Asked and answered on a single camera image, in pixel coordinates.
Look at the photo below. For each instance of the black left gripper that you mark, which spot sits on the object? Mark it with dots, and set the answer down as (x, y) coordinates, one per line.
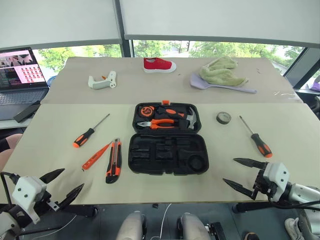
(46, 200)

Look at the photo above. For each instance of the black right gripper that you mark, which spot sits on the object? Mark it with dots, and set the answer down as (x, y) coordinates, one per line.
(261, 186)

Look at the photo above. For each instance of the black orange screwdriver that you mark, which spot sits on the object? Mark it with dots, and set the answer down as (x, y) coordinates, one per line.
(83, 137)
(261, 146)

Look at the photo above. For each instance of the orange voltage tester pen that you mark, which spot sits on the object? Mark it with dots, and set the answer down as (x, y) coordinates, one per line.
(93, 160)

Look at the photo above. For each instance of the orange black utility knife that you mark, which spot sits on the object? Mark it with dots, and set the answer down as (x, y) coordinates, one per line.
(113, 165)

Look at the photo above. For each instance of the grey tape roll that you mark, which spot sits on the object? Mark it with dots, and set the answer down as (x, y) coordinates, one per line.
(222, 122)

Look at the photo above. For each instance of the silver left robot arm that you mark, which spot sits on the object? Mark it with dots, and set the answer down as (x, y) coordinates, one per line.
(7, 225)

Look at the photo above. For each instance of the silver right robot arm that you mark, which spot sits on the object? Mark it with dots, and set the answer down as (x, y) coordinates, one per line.
(305, 192)

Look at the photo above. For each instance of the black tool case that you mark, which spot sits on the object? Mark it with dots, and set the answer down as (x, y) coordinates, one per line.
(150, 150)

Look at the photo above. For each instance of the black table foot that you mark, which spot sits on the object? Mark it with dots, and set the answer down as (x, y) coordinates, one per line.
(250, 207)
(82, 212)

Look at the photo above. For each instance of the black floor device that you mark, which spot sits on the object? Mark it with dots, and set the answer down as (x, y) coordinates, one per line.
(217, 232)

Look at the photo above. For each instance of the seated person's leg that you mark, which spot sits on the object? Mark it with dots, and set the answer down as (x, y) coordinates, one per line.
(10, 142)

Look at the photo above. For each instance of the grey white sneaker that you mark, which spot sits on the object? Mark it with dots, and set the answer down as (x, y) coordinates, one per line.
(293, 228)

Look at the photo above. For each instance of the grey rounded leg shell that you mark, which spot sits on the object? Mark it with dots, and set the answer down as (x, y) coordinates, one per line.
(131, 225)
(192, 225)

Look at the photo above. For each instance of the claw hammer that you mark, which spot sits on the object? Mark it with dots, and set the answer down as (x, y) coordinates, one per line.
(192, 117)

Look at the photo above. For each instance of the black flat phone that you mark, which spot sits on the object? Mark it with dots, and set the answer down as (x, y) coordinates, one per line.
(26, 112)

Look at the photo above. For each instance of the white side desk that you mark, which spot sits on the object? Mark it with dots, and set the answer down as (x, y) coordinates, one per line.
(7, 123)

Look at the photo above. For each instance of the small black clip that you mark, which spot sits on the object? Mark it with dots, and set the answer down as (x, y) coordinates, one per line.
(155, 205)

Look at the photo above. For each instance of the open laptop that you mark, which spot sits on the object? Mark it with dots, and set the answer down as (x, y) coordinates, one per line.
(22, 95)

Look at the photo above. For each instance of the green towel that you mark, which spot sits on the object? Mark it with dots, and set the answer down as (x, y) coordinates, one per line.
(220, 75)

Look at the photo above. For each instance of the dark side desk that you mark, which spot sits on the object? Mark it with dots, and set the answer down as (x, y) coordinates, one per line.
(307, 91)

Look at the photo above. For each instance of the blue round object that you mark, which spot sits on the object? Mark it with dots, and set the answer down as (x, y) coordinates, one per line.
(51, 81)

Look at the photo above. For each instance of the purple spatula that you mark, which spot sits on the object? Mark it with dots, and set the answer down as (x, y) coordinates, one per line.
(196, 81)

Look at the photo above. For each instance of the orange black tape measure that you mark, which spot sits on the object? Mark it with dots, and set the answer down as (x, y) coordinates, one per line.
(146, 111)

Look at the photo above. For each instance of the purple object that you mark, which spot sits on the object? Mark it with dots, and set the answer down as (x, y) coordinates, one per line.
(317, 86)

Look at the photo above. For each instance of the red canvas shoe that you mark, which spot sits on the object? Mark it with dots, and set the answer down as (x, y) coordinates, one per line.
(157, 65)

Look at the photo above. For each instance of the grey window pillar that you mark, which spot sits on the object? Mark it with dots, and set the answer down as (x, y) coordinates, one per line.
(127, 48)

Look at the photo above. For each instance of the white roller blind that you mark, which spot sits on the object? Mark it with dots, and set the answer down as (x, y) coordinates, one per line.
(57, 20)
(220, 17)

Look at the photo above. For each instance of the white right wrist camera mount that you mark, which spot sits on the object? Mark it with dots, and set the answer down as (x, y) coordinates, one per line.
(277, 175)

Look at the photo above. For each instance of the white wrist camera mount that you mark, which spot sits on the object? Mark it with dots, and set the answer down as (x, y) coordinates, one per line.
(26, 190)
(277, 175)

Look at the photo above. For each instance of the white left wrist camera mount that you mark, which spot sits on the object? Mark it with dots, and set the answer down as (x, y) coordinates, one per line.
(26, 190)

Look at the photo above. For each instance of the white plastic bracket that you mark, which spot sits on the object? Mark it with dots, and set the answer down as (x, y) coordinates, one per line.
(100, 85)

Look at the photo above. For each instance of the dark slanted window frame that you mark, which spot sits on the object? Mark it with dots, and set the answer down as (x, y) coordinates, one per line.
(303, 67)

